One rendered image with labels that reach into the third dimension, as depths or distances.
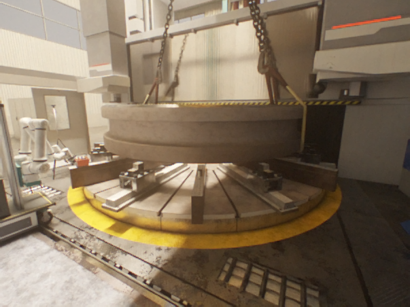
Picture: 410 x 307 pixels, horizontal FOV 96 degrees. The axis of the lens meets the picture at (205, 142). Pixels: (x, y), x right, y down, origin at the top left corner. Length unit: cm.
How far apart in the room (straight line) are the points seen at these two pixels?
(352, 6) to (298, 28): 171
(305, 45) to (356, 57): 215
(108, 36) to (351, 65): 597
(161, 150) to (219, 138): 95
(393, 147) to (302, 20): 356
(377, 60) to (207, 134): 260
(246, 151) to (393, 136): 368
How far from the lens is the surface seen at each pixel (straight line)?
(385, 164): 594
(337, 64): 363
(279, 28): 583
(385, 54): 375
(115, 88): 654
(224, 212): 274
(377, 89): 470
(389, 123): 579
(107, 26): 686
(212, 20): 633
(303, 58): 557
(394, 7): 436
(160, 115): 298
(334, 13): 426
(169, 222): 288
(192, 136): 299
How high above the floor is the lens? 174
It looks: 11 degrees down
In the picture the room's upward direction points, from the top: straight up
